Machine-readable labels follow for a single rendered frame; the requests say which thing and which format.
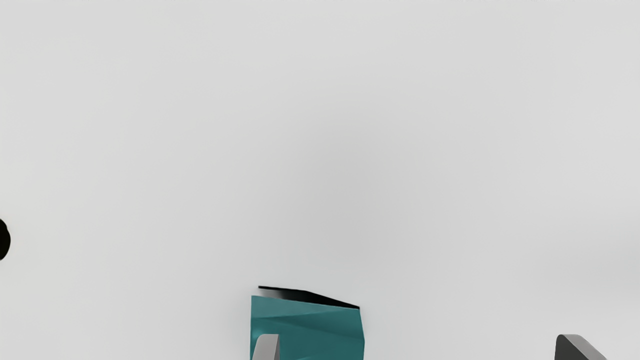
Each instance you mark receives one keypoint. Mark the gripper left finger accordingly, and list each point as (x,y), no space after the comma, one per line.
(267,348)

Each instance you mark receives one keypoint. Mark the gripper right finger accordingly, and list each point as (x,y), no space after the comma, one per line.
(575,349)

